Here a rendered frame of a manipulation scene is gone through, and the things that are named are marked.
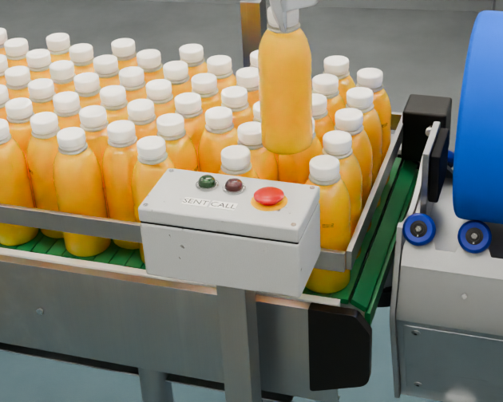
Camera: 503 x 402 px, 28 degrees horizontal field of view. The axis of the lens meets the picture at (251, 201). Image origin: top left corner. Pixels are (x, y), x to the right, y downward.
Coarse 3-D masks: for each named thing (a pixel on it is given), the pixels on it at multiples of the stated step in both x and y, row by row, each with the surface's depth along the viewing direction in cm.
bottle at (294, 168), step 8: (312, 144) 139; (320, 144) 141; (304, 152) 139; (312, 152) 139; (320, 152) 140; (280, 160) 141; (288, 160) 139; (296, 160) 139; (304, 160) 139; (280, 168) 141; (288, 168) 140; (296, 168) 139; (304, 168) 139; (280, 176) 142; (288, 176) 140; (296, 176) 140; (304, 176) 140
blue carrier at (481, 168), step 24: (480, 24) 128; (480, 48) 125; (480, 72) 124; (480, 96) 123; (480, 120) 123; (456, 144) 125; (480, 144) 124; (456, 168) 126; (480, 168) 125; (456, 192) 129; (480, 192) 127; (480, 216) 132
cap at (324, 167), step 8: (312, 160) 129; (320, 160) 129; (328, 160) 129; (336, 160) 129; (312, 168) 128; (320, 168) 127; (328, 168) 127; (336, 168) 128; (312, 176) 129; (320, 176) 128; (328, 176) 128; (336, 176) 129
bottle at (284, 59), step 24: (264, 48) 124; (288, 48) 123; (264, 72) 125; (288, 72) 124; (264, 96) 127; (288, 96) 126; (264, 120) 129; (288, 120) 128; (264, 144) 131; (288, 144) 129
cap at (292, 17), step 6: (270, 6) 124; (270, 12) 122; (288, 12) 122; (294, 12) 122; (270, 18) 123; (288, 18) 122; (294, 18) 122; (270, 24) 123; (276, 24) 123; (288, 24) 122; (294, 24) 123
